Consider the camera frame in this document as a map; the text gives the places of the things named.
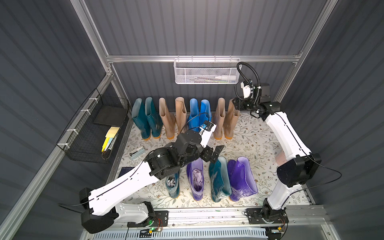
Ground purple boot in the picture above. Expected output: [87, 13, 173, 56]
[187, 158, 204, 201]
[227, 157, 258, 202]

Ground blue rain boot front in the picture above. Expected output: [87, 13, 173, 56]
[188, 98, 200, 132]

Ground blue rain boot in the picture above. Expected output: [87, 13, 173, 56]
[188, 98, 200, 132]
[199, 99, 212, 125]

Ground beige rain boot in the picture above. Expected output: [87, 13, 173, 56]
[224, 99, 241, 139]
[175, 97, 187, 134]
[213, 98, 226, 140]
[159, 98, 176, 140]

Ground blue rain boot back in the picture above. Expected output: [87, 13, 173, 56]
[199, 99, 212, 125]

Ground dark green boot back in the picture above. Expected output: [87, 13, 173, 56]
[145, 97, 163, 139]

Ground dark green boot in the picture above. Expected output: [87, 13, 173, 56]
[209, 156, 232, 203]
[166, 173, 180, 199]
[145, 97, 163, 139]
[132, 98, 151, 141]

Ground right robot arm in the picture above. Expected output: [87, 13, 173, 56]
[230, 98, 322, 212]

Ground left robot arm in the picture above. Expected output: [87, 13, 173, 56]
[79, 130, 224, 234]

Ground dark green front boot left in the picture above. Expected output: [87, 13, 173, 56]
[166, 173, 180, 199]

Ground dark green front boot right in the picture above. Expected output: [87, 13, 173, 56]
[209, 156, 232, 203]

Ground small pale green device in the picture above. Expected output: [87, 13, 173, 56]
[129, 147, 146, 160]

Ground pink pen cup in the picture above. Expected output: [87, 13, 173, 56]
[276, 151, 287, 166]

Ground dark green boot far left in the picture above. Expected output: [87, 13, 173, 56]
[132, 98, 151, 141]

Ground dark blue notebook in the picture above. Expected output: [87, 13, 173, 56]
[118, 167, 134, 178]

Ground yellow sticky notes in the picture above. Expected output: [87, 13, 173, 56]
[102, 127, 120, 153]

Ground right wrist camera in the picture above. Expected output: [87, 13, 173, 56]
[241, 81, 271, 102]

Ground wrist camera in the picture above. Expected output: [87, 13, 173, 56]
[199, 121, 217, 148]
[241, 81, 271, 102]

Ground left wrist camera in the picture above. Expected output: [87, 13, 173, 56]
[199, 121, 217, 148]

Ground black corrugated cable hose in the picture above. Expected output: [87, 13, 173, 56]
[233, 61, 261, 103]

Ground white wire wall basket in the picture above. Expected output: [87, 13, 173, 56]
[174, 57, 240, 85]

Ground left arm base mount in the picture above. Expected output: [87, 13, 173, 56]
[127, 210, 169, 228]

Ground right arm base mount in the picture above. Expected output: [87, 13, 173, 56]
[244, 206, 289, 225]

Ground black wire side basket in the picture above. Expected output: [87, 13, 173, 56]
[57, 90, 130, 164]

